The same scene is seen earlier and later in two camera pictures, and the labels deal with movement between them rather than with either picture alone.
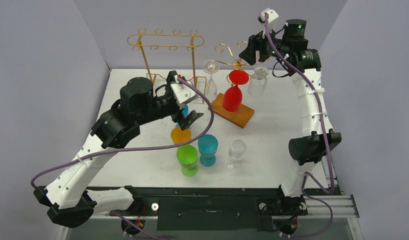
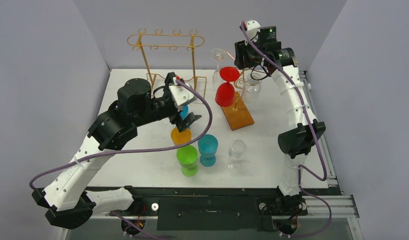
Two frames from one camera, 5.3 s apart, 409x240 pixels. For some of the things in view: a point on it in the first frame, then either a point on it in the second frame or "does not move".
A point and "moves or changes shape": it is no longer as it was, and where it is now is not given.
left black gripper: [190, 118] does not move
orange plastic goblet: [178, 136] does not move
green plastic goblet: [187, 156] does not move
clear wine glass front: [237, 149] does not move
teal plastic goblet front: [208, 146] does not move
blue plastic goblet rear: [185, 113] does not move
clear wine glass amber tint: [211, 67] → [217, 54]
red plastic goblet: [232, 96] → [225, 94]
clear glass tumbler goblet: [257, 82] moves or changes shape
